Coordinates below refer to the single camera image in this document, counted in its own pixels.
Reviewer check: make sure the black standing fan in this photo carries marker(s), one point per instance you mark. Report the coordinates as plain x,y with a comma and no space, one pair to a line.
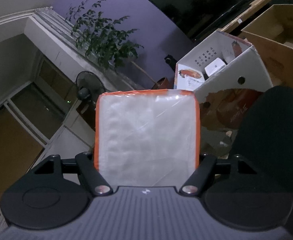
89,87

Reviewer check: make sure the potted ficus tree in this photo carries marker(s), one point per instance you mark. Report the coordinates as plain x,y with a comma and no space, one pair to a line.
101,37

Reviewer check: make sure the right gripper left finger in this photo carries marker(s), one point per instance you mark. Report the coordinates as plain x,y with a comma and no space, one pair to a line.
89,177

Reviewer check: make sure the black television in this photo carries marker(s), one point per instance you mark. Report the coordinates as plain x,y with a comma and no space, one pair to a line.
198,18

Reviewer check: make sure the brown cardboard box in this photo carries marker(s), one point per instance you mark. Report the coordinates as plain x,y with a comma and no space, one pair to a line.
272,35

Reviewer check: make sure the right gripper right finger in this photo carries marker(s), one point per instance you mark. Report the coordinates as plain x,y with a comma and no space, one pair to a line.
201,179

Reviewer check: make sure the white apple cardboard box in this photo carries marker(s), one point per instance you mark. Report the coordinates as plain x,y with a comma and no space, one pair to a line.
226,96

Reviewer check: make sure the wooden TV stand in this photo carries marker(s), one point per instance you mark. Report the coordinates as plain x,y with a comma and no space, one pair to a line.
256,8

